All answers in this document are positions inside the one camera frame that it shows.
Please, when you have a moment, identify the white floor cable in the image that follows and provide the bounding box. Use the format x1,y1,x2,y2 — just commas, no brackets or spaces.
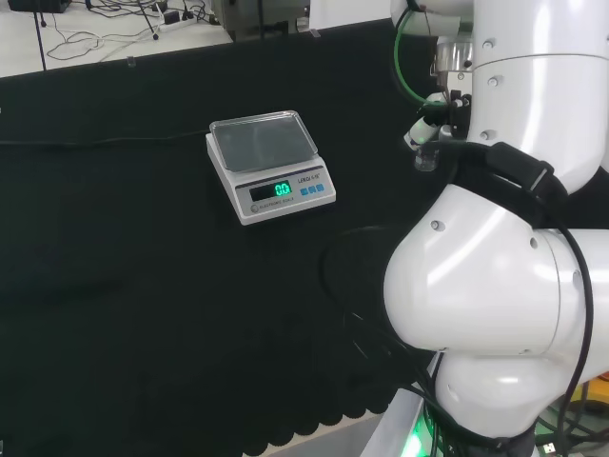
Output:
47,18,158,63

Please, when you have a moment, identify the yellow stop button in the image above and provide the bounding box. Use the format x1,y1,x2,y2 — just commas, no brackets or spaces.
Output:
568,378,609,415

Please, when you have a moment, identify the black cable loop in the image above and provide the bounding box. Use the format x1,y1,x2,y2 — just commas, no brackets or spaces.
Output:
319,226,443,415

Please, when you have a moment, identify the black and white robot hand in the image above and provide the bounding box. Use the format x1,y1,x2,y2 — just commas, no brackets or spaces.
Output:
403,89,475,149

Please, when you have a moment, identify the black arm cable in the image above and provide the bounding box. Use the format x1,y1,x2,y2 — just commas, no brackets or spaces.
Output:
446,140,596,457

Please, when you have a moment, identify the white electronic balance steel pan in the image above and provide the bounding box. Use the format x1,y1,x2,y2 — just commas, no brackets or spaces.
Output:
205,109,337,227

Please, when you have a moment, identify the grey metal box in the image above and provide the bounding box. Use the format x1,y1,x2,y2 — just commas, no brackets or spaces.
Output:
211,0,311,40

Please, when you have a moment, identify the black tripod leg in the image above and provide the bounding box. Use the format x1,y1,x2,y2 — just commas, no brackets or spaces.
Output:
32,0,48,72
135,0,161,40

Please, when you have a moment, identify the white power strip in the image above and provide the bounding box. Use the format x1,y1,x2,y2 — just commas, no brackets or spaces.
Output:
150,11,197,33

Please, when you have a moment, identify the green cable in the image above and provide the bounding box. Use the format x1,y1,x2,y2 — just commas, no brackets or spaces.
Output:
393,5,451,109

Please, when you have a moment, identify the pale board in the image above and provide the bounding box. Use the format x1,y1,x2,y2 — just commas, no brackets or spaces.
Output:
308,0,396,30

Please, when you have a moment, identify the black table cloth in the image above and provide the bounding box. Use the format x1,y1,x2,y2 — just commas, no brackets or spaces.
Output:
0,16,477,457

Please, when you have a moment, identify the black balance power cable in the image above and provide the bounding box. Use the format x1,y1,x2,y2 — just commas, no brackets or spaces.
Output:
0,130,213,149

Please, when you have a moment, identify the small clear glass beaker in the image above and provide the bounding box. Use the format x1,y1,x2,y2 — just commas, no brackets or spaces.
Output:
412,145,442,173

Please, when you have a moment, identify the black box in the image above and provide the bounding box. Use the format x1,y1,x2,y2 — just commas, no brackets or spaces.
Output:
7,0,71,14

